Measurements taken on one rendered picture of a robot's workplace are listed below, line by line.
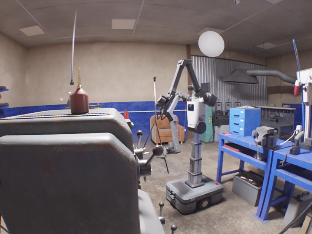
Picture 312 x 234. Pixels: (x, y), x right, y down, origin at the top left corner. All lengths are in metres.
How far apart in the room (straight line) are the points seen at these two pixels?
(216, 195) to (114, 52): 5.12
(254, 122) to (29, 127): 2.61
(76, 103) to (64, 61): 5.66
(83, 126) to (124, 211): 0.27
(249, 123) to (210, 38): 2.84
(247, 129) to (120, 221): 2.33
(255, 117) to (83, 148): 2.52
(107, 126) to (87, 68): 5.51
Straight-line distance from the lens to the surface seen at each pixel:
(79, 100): 0.59
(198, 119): 2.09
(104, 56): 6.02
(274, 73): 6.24
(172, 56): 6.34
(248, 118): 2.63
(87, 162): 0.44
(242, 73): 6.25
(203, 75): 6.71
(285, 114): 4.77
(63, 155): 0.45
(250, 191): 2.55
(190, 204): 2.21
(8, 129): 0.63
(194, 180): 2.34
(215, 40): 4.82
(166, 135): 5.36
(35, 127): 0.58
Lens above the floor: 1.38
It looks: 5 degrees down
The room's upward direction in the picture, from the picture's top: 1 degrees counter-clockwise
